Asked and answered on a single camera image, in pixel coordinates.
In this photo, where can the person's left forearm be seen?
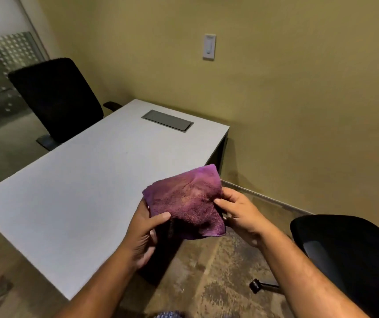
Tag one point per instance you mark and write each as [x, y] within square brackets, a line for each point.
[100, 288]

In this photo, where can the black mesh-back office chair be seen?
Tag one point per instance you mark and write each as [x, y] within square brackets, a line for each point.
[60, 96]

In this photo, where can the purple microfibre cloth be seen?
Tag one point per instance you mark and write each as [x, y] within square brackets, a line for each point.
[186, 198]

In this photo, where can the person's left hand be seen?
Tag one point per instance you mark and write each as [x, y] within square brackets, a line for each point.
[139, 238]

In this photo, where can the black wheeled office chair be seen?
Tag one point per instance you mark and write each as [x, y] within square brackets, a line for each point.
[358, 248]

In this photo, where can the blue patterned shirt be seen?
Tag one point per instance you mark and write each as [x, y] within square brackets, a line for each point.
[169, 315]

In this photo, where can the person's right hand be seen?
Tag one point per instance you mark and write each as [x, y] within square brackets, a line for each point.
[245, 218]

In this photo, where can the white wall light switch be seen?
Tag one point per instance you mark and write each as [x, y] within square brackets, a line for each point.
[209, 46]

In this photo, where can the person's right forearm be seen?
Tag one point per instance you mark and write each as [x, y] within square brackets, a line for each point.
[305, 281]

